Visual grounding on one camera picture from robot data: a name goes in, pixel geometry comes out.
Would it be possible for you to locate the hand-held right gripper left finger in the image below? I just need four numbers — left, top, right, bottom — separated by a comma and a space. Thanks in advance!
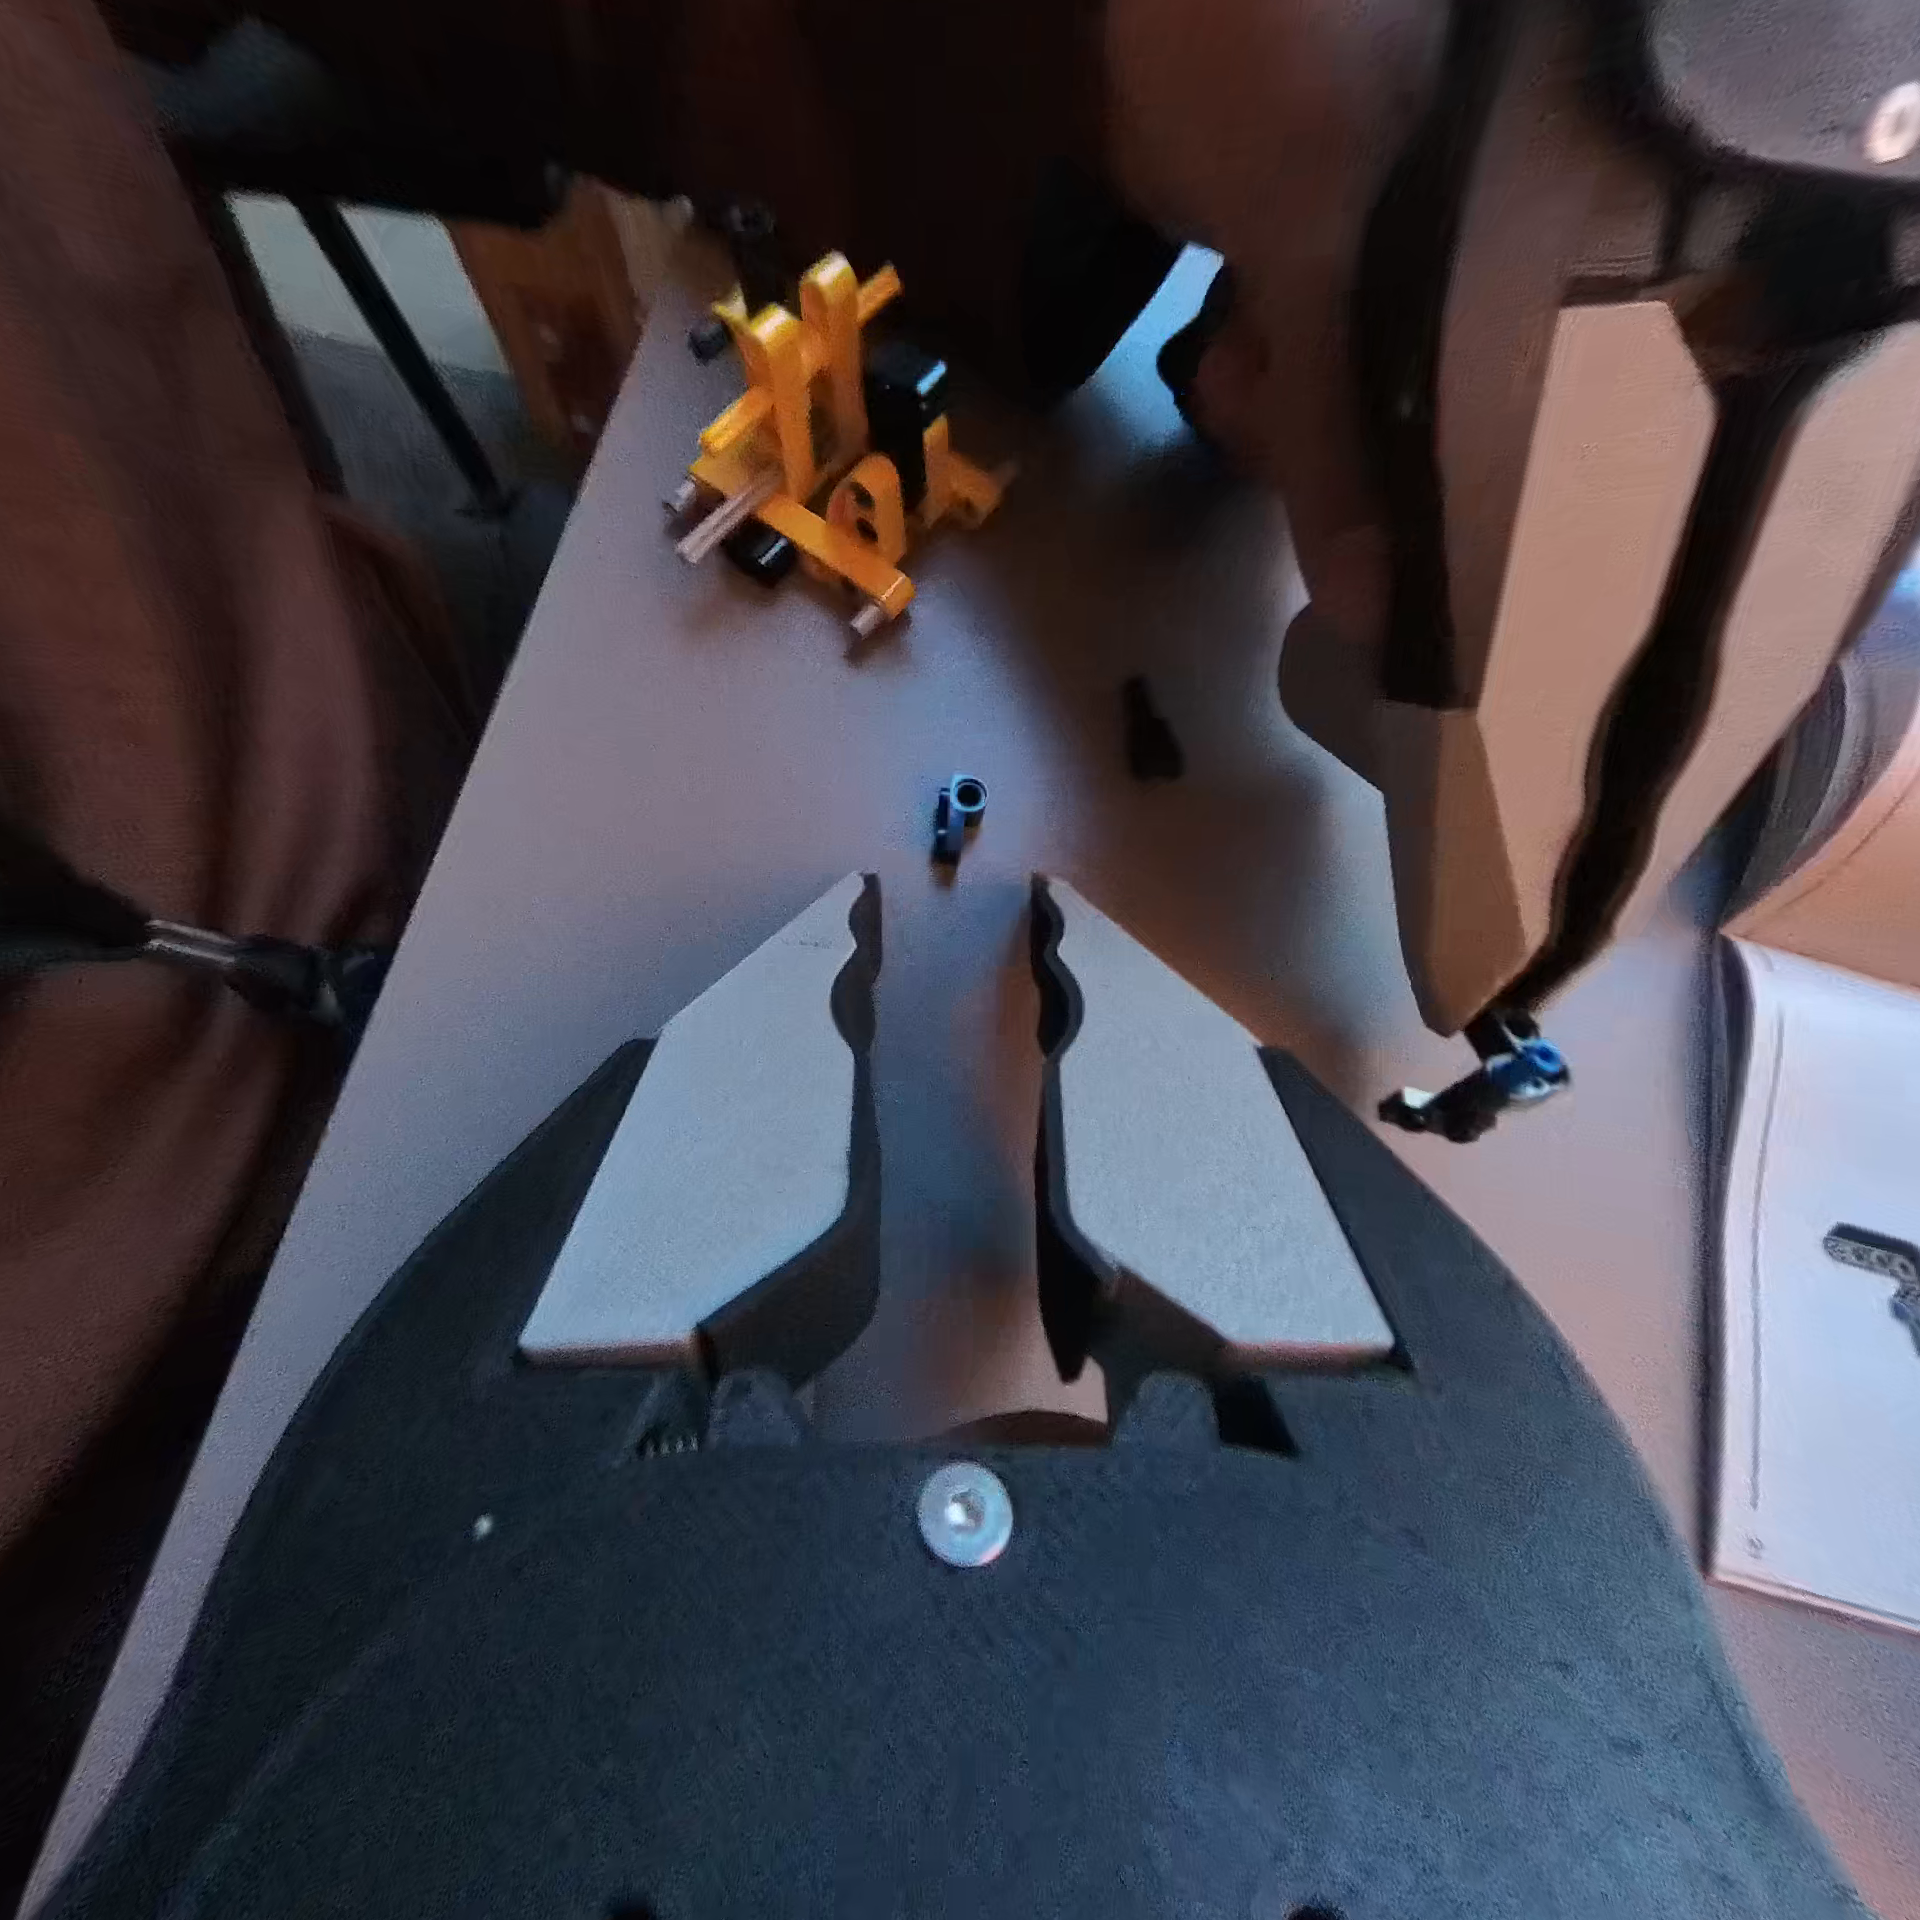
517, 872, 887, 1419

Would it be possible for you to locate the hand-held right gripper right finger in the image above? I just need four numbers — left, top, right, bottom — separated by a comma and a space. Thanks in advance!
1027, 873, 1402, 1403

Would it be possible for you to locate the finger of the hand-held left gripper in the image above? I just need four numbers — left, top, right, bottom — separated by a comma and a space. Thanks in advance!
1499, 322, 1920, 1039
1283, 294, 1719, 1040

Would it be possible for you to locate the black lego beam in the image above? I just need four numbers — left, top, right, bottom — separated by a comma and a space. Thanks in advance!
1377, 1014, 1532, 1146

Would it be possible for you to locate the yellow lego assembly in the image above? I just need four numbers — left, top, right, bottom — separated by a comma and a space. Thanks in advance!
664, 252, 1011, 641

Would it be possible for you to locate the person's left hand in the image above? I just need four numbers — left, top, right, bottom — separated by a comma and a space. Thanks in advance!
1103, 0, 1443, 671

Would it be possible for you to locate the round grey container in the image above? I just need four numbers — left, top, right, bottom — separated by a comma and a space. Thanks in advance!
1711, 556, 1920, 962

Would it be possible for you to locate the white instruction booklet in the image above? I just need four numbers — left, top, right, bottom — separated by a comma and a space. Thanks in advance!
1711, 934, 1920, 1630

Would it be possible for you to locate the person in brown sleeve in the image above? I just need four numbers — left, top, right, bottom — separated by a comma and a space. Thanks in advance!
0, 0, 512, 1578

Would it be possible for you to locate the black metal rod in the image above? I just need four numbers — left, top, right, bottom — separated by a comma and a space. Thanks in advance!
292, 195, 512, 520

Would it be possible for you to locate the black cable with metal plug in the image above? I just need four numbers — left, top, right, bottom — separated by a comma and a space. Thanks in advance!
0, 886, 385, 1028

